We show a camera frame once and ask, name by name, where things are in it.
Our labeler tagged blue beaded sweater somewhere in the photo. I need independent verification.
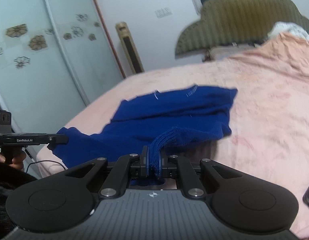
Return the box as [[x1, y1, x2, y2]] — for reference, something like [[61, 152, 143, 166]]
[[48, 86, 238, 186]]

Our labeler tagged person's left hand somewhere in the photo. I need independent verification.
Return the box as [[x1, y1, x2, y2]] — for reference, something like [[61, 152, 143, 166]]
[[0, 150, 26, 171]]

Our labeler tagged white glass wardrobe door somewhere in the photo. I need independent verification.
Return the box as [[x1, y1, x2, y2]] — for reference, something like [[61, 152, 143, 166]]
[[0, 0, 122, 133]]

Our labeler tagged gold tower fan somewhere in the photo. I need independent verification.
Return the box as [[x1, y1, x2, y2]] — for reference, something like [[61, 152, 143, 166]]
[[115, 22, 144, 74]]

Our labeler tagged pink floral bed sheet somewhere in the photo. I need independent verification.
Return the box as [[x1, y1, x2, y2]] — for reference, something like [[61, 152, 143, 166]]
[[35, 52, 309, 238]]

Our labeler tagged beige embroidered pillow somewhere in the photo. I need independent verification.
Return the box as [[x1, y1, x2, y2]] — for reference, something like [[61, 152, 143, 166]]
[[202, 43, 260, 62]]

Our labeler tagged peach blanket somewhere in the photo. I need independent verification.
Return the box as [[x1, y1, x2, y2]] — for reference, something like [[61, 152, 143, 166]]
[[229, 33, 309, 80]]

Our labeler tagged olive green upholstered headboard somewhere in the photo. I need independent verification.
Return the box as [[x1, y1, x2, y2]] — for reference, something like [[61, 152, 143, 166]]
[[175, 0, 309, 56]]

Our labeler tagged white patterned pillow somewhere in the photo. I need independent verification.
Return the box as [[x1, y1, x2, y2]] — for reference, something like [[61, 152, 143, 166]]
[[267, 22, 309, 41]]

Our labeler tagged black thin cable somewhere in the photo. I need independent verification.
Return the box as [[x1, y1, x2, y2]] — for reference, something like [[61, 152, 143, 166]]
[[24, 159, 68, 174]]

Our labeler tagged white wall socket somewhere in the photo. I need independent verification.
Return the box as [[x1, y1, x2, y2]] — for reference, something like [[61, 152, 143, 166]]
[[154, 7, 172, 18]]

